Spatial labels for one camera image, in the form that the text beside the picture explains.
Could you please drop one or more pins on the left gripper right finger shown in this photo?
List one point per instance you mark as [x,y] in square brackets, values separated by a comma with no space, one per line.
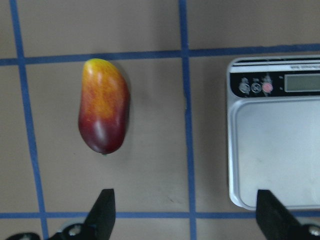
[275,221]

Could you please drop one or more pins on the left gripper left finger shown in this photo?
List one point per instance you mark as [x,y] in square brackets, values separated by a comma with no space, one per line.
[102,216]

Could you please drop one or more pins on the white digital kitchen scale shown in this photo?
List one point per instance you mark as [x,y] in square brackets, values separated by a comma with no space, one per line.
[273,130]

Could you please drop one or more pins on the red yellow mango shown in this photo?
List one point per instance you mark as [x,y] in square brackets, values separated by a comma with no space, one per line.
[104,106]

